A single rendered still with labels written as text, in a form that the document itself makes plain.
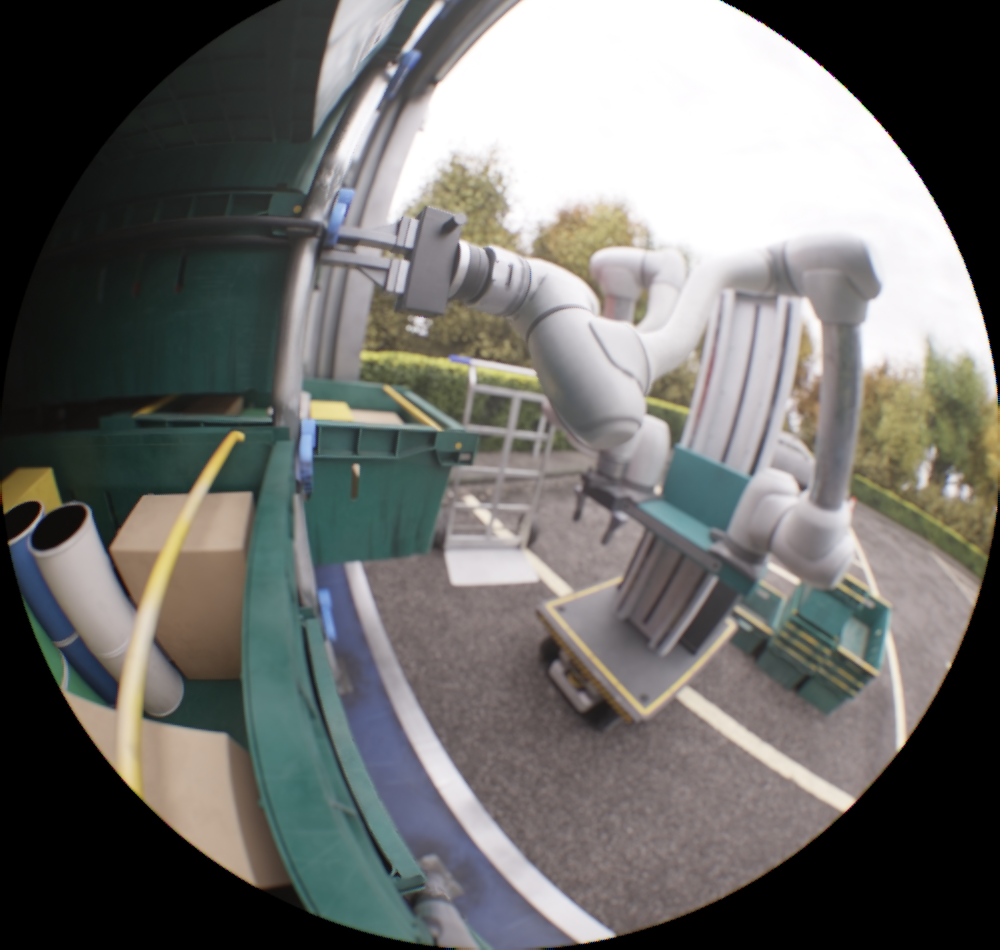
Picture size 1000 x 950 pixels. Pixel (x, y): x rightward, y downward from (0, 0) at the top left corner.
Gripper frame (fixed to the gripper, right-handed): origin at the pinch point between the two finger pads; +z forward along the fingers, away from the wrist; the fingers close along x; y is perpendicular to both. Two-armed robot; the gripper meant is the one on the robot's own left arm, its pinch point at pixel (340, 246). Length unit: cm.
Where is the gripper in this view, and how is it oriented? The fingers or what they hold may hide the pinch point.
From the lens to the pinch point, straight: 38.1
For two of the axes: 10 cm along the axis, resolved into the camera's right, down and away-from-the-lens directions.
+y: 5.5, 2.9, -7.9
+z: -8.2, 0.1, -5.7
